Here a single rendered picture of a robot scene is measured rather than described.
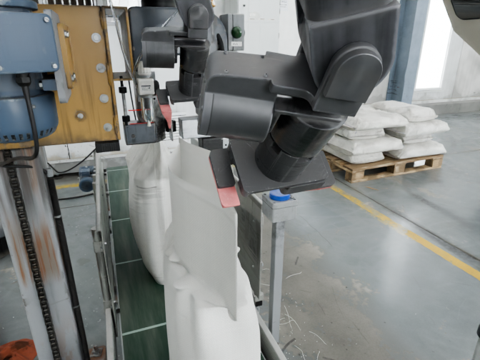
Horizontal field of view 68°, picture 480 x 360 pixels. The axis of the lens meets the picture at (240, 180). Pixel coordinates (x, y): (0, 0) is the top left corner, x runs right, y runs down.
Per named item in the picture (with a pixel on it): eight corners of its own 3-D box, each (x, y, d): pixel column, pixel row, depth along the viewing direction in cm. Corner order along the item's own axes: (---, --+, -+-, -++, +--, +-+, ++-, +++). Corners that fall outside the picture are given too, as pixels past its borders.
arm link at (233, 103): (395, 56, 23) (359, 1, 29) (221, 23, 21) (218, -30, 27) (324, 178, 32) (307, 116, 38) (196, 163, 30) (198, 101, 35)
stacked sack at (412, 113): (439, 121, 372) (442, 107, 366) (407, 125, 357) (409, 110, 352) (393, 111, 430) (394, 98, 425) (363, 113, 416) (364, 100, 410)
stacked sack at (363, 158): (386, 161, 358) (388, 150, 353) (349, 166, 343) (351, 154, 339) (345, 145, 416) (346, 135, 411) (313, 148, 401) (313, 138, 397)
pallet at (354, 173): (441, 167, 385) (444, 154, 379) (351, 183, 342) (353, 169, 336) (384, 148, 455) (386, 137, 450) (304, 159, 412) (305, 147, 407)
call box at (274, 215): (297, 218, 104) (298, 200, 102) (272, 223, 102) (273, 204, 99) (284, 207, 111) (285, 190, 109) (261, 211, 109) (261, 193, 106)
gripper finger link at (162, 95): (156, 118, 82) (155, 83, 75) (186, 115, 84) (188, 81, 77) (162, 138, 78) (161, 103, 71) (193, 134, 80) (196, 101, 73)
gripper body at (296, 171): (225, 148, 41) (239, 109, 34) (303, 137, 44) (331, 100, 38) (241, 200, 39) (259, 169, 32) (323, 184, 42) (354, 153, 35)
